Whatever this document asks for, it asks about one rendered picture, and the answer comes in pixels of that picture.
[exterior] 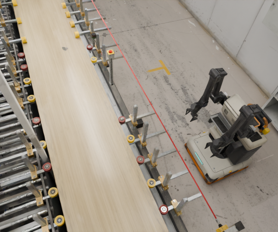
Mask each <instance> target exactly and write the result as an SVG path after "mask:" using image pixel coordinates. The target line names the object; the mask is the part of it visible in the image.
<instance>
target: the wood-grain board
mask: <svg viewBox="0 0 278 232"><path fill-rule="evenodd" d="M16 2H17V6H14V5H13V9H14V12H15V16H16V18H17V17H20V18H21V20H22V23H20V24H18V23H17V25H18V29H19V33H20V37H24V36H25V37H26V39H27V43H23V42H22V45H23V50H24V54H25V58H26V62H27V66H28V70H29V74H30V79H31V82H32V86H33V90H34V95H35V99H36V103H37V107H38V111H39V115H40V120H41V124H42V128H43V132H44V136H45V140H46V145H47V149H48V152H49V156H50V161H51V165H52V169H53V173H54V177H55V181H56V185H57V190H58V194H59V198H60V202H61V206H62V211H63V215H64V219H65V222H66V226H67V231H68V232H169V231H168V228H167V226H166V224H165V222H164V220H163V217H162V215H161V213H160V211H159V209H158V206H157V204H156V202H155V200H154V198H153V196H152V194H151V191H150V189H149V187H148V185H147V183H146V180H145V178H144V176H143V174H142V171H141V169H140V167H139V165H138V163H137V160H136V158H135V156H134V154H133V152H132V149H131V147H130V145H129V143H128V141H127V138H126V136H125V134H124V132H123V130H122V127H121V125H120V123H119V121H118V119H117V116H116V114H115V112H114V110H113V108H112V106H111V104H110V101H109V99H108V97H107V95H106V92H105V90H104V88H103V86H102V84H101V81H100V79H99V77H98V75H97V73H96V70H95V68H94V66H93V64H92V62H91V59H90V57H89V55H88V53H87V51H86V48H85V46H84V44H83V42H82V39H81V37H78V38H76V37H75V35H74V32H76V31H77V29H76V27H71V26H70V23H69V22H70V21H73V20H72V18H71V16H70V17H66V14H65V12H68V9H67V7H66V8H62V4H61V3H63V2H64V0H16ZM62 47H67V48H68V49H67V50H66V51H64V50H63V49H62Z"/></svg>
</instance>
